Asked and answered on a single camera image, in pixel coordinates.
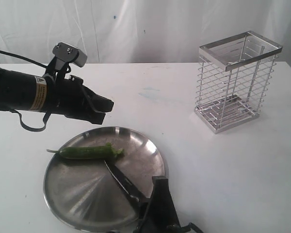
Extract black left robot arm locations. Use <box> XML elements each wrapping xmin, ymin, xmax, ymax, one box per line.
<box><xmin>0</xmin><ymin>67</ymin><xmax>114</xmax><ymax>125</ymax></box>

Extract green cucumber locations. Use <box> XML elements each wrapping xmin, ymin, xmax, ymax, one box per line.
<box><xmin>47</xmin><ymin>143</ymin><xmax>117</xmax><ymax>160</ymax></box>

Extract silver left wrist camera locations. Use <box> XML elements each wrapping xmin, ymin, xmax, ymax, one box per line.
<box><xmin>52</xmin><ymin>42</ymin><xmax>87</xmax><ymax>67</ymax></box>

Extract black handled knife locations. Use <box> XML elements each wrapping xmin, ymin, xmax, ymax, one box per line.
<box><xmin>104</xmin><ymin>161</ymin><xmax>148</xmax><ymax>205</ymax></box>

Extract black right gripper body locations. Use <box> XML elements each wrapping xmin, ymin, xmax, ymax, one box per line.
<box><xmin>134</xmin><ymin>194</ymin><xmax>184</xmax><ymax>233</ymax></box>

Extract round stainless steel plate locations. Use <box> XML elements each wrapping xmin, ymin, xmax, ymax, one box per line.
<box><xmin>44</xmin><ymin>127</ymin><xmax>168</xmax><ymax>232</ymax></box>

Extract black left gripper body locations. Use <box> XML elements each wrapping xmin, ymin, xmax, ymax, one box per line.
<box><xmin>45</xmin><ymin>75</ymin><xmax>95</xmax><ymax>121</ymax></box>

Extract chrome wire utensil holder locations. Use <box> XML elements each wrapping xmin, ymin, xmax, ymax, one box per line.
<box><xmin>194</xmin><ymin>31</ymin><xmax>283</xmax><ymax>133</ymax></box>

